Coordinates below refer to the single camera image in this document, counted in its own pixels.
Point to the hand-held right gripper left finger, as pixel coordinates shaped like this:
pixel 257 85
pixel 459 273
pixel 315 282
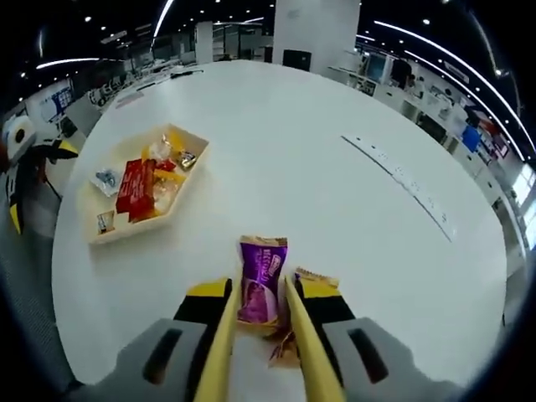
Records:
pixel 125 368

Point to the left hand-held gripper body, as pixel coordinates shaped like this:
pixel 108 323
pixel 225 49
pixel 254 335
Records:
pixel 19 140

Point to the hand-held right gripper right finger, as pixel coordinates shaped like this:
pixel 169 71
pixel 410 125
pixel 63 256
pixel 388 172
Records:
pixel 398 368

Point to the beige hexagonal container tray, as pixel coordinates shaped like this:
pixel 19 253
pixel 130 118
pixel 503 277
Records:
pixel 94 205

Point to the small clear orange food packet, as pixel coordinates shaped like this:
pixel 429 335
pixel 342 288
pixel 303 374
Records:
pixel 105 222

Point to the yellow food tongs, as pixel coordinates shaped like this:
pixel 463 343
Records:
pixel 218 356

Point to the orange food ball packet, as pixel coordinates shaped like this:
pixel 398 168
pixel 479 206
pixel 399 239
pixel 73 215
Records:
pixel 165 194
pixel 173 138

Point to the brown purple food packet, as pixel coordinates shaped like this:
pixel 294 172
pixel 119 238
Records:
pixel 318 277

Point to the grey mesh office chair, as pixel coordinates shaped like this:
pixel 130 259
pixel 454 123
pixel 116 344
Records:
pixel 25 314

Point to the blue box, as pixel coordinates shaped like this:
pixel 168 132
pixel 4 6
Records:
pixel 471 138

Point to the white machine with cyan panel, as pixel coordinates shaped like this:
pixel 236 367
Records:
pixel 375 67

